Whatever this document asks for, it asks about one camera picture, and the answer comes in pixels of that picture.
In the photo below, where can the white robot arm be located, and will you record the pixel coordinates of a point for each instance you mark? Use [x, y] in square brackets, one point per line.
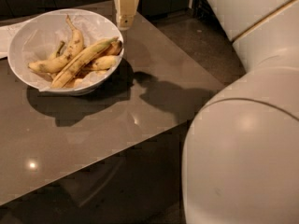
[240, 161]

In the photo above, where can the long yellow banana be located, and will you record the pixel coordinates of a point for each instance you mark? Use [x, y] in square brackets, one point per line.
[82, 59]

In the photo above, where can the curved spotted yellow banana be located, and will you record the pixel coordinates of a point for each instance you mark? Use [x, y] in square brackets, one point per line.
[73, 48]

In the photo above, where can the white bowl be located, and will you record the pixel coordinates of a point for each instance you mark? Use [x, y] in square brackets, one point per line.
[21, 47]

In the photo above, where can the white paper bowl liner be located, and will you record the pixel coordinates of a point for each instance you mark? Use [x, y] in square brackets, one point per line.
[40, 34]

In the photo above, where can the dark slatted appliance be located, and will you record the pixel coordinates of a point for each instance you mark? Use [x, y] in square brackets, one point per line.
[202, 9]

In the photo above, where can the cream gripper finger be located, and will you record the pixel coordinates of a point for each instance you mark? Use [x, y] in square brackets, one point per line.
[125, 13]

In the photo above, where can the small green-stemmed banana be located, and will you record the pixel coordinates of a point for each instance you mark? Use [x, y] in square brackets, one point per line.
[56, 53]

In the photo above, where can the white paper sheet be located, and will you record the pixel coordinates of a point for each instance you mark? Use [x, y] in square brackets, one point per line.
[7, 32]

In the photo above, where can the brownish banana at rim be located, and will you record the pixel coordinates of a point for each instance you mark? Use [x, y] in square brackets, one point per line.
[114, 49]

